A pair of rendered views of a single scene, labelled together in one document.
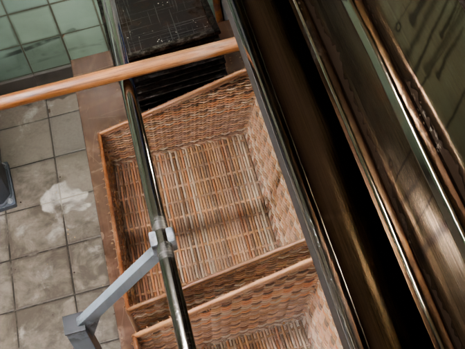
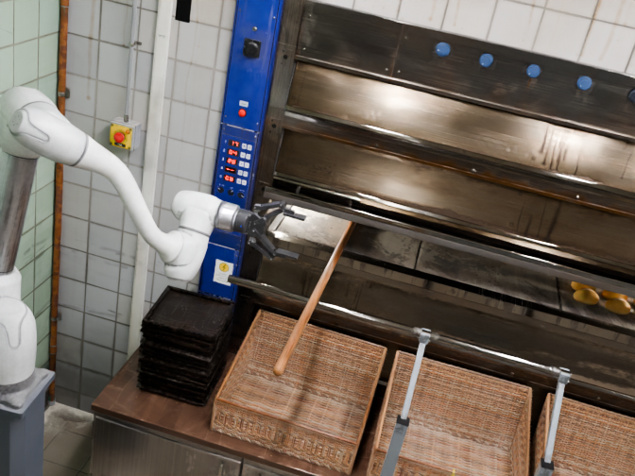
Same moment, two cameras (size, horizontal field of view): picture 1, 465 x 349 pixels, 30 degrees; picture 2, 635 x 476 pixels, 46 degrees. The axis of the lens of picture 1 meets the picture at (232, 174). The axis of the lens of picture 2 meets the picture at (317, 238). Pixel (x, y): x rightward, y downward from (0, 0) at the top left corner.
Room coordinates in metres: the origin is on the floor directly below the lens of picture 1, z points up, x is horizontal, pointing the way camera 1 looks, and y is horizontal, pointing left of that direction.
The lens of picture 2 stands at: (0.81, 2.38, 2.53)
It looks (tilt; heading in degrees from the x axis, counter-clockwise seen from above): 26 degrees down; 283
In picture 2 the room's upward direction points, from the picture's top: 12 degrees clockwise
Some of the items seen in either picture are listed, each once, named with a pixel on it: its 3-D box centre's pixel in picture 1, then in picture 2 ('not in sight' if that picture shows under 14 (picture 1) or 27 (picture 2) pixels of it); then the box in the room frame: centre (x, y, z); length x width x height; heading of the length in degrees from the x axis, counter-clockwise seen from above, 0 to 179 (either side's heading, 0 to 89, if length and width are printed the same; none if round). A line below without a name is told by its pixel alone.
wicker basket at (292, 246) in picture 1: (203, 195); (301, 386); (1.26, 0.08, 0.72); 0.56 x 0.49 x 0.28; 4
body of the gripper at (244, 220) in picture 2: not in sight; (250, 223); (1.47, 0.38, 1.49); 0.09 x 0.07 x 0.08; 4
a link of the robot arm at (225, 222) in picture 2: not in sight; (229, 217); (1.55, 0.39, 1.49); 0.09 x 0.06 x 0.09; 94
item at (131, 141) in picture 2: not in sight; (125, 133); (2.18, -0.07, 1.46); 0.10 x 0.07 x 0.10; 5
